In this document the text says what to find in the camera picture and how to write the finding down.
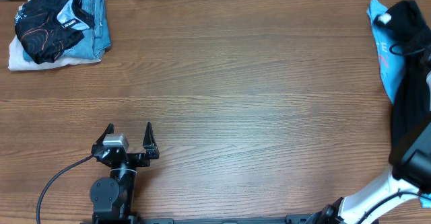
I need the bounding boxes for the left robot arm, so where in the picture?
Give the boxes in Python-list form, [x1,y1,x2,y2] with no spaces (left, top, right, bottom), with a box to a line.
[90,123,160,224]

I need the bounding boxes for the light blue t-shirt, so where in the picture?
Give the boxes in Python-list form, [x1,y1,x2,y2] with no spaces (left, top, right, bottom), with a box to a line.
[366,0,431,209]

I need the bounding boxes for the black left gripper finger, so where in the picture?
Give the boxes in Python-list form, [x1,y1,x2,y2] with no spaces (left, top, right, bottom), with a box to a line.
[142,122,158,153]
[94,123,114,145]

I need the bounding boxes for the black orange patterned shirt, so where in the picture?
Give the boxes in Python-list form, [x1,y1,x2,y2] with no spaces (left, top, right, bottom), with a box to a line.
[15,0,95,64]

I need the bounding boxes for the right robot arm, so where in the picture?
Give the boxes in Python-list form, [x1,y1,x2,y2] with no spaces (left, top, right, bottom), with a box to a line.
[307,73,430,223]

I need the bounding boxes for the black t-shirt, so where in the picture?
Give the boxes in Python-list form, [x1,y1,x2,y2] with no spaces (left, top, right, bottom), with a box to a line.
[375,0,430,148]

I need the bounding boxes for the folded blue denim jeans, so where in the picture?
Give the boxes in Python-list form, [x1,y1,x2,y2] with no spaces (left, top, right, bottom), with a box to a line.
[15,0,111,64]

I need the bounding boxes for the folded white garment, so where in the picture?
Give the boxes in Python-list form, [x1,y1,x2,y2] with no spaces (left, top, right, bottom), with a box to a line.
[7,0,102,72]

